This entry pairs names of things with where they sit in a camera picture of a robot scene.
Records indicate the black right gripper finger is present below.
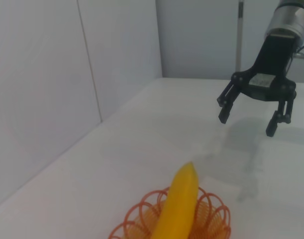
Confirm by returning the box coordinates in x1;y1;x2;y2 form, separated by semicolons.
265;97;296;138
216;80;242;124

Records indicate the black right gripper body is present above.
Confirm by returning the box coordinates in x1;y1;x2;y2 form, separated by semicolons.
232;34;298;103

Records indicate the orange plastic wire basket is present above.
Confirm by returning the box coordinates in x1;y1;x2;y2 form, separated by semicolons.
107;186;232;239

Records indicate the yellow banana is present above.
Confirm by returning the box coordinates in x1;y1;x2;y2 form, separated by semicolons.
151;161;200;239

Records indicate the white vertical pole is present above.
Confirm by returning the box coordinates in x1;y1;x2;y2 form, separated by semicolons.
235;0;244;73

